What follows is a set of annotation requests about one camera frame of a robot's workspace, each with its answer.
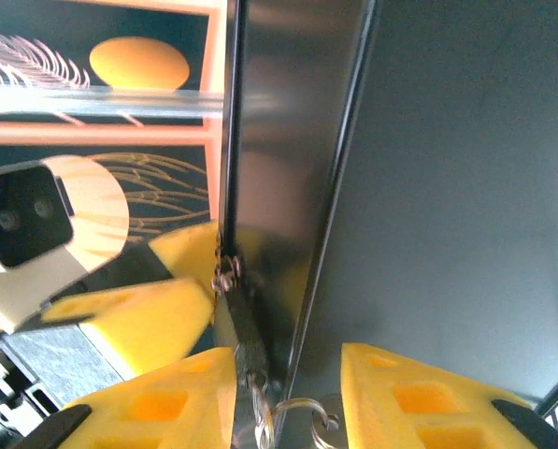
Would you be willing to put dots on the black box with painted lid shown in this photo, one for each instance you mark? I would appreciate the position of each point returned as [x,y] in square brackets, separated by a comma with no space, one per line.
[423,187]

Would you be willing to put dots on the aluminium frame post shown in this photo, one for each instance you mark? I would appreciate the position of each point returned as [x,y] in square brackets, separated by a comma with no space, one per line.
[96,100]

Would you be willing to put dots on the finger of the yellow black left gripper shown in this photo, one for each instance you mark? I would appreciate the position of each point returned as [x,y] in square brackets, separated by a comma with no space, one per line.
[152,318]
[187,252]

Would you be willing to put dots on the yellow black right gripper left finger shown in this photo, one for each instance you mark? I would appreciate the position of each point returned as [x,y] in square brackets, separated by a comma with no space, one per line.
[166,407]

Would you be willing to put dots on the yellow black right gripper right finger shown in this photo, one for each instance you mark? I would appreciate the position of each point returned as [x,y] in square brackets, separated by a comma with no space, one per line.
[423,402]

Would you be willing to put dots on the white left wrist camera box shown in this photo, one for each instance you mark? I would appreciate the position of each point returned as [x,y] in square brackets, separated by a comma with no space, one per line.
[21,215]

